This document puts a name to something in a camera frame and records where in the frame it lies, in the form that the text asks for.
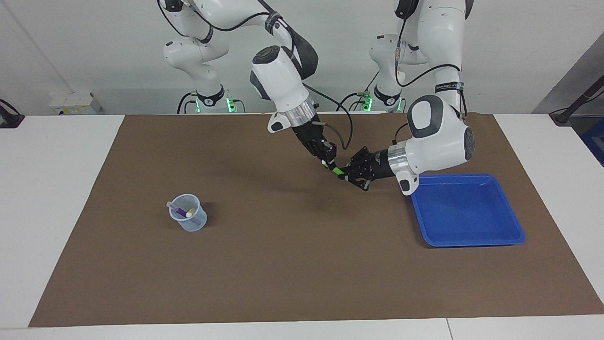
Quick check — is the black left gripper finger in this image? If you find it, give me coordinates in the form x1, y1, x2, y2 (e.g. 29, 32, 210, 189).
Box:
345, 145, 374, 171
337, 169, 372, 192

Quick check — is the green pen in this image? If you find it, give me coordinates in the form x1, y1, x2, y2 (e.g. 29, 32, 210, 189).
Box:
322, 161, 347, 178

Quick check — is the blue plastic tray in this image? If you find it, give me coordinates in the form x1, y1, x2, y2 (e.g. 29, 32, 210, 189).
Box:
409, 173, 526, 248

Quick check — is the brown table mat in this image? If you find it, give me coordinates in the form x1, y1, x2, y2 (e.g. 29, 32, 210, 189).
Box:
28, 112, 604, 328

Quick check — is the translucent plastic cup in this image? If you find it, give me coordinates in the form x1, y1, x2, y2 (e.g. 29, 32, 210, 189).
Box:
169, 194, 208, 232

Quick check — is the black stand leg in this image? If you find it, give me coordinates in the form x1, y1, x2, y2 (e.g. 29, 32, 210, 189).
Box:
550, 75, 604, 127

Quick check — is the blue box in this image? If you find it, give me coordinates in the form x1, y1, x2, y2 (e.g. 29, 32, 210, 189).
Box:
581, 118, 604, 167

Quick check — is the black table clamp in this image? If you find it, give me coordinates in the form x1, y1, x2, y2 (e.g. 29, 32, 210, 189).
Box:
0, 98, 25, 129

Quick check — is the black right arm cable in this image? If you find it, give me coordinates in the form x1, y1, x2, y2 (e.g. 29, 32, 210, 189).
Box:
158, 0, 354, 151

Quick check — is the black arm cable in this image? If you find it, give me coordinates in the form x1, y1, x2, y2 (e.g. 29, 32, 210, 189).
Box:
158, 0, 354, 151
392, 0, 469, 148

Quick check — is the black left base cable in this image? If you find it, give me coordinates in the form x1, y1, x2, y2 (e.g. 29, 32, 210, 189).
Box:
336, 71, 381, 112

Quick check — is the black base cable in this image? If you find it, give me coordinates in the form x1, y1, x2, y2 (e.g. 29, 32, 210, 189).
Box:
177, 92, 201, 114
336, 71, 381, 112

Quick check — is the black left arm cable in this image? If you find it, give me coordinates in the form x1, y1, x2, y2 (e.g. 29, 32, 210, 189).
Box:
392, 0, 469, 148

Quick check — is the black right base cable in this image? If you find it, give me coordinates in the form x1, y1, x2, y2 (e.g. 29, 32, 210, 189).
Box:
177, 92, 201, 114

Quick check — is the white wall socket box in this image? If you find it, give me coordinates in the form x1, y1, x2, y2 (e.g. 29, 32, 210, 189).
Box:
50, 92, 102, 116

